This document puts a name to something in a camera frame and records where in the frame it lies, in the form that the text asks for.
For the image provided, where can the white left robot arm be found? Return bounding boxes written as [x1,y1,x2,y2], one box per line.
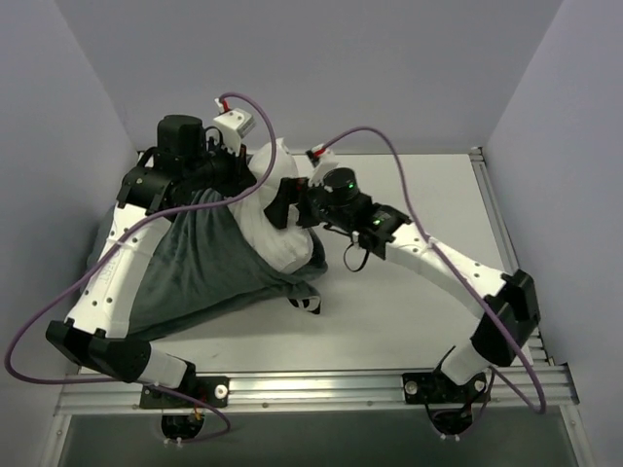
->
[46,109,256,408]

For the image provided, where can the white pillow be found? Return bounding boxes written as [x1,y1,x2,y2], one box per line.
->
[228,137,313,273]

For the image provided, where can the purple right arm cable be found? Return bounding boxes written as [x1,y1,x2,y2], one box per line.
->
[315,126,549,436]

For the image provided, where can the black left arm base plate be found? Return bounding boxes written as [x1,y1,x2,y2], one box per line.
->
[138,375,231,410]

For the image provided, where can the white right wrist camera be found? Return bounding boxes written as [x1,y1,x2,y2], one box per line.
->
[306,145,339,187]

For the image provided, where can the aluminium front mounting rail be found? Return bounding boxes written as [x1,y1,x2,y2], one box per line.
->
[55,366,579,416]

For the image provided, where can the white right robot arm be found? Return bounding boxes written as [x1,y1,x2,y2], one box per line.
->
[264,167,540,402]

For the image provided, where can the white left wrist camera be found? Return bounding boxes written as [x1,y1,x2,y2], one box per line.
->
[213,108,256,153]

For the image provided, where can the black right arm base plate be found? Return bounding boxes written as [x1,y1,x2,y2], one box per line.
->
[402,371,488,405]

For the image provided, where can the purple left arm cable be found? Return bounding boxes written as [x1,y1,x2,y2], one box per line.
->
[4,91,278,443]

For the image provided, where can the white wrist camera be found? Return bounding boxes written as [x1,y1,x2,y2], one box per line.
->
[306,145,339,187]
[213,108,256,153]

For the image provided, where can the aluminium table edge rail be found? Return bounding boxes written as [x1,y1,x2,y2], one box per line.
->
[469,147,553,367]

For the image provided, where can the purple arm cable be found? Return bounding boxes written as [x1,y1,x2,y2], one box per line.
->
[315,126,549,436]
[4,91,278,443]

